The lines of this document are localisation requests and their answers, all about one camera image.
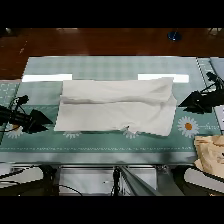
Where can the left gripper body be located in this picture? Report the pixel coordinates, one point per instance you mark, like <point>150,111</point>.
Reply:
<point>24,120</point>

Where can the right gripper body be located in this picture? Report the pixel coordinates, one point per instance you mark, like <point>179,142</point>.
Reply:
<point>206,101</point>

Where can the white shirt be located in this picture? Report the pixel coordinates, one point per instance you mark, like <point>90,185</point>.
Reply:
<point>116,108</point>

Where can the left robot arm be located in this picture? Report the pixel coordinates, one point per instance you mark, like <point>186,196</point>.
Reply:
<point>8,115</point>

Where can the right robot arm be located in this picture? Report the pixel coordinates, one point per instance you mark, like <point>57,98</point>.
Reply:
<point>216,98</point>

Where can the beige garment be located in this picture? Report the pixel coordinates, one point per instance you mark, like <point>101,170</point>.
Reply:
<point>210,150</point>

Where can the blue round object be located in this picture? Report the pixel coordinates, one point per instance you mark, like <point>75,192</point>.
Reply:
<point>174,36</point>

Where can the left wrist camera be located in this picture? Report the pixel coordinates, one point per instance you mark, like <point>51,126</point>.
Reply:
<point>22,99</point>

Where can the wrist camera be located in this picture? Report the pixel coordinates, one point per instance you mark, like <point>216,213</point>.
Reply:
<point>213,78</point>
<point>22,99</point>

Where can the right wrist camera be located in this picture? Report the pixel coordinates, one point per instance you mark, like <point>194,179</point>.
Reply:
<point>213,78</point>

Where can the silver frame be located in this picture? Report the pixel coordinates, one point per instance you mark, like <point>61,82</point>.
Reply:
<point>140,181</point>

